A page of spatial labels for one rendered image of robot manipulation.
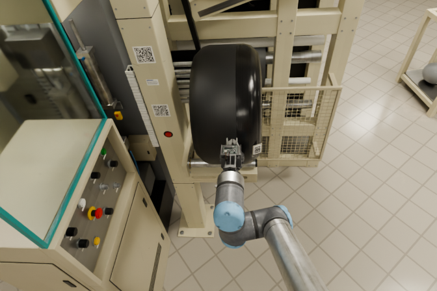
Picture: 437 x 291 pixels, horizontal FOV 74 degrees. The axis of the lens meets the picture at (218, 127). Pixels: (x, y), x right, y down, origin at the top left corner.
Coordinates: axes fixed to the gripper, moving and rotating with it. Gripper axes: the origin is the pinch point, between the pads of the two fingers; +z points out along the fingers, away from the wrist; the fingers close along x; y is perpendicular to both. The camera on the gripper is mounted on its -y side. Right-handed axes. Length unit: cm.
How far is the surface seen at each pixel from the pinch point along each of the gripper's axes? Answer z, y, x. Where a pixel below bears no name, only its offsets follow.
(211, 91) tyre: 9.5, 17.8, 7.6
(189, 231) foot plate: 32, -118, 38
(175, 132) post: 21.6, -12.5, 28.8
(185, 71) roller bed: 60, 0, 29
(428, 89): 172, -89, -183
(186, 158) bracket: 16.6, -25.8, 24.5
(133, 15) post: 15, 46, 33
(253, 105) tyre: 7.0, 12.9, -8.2
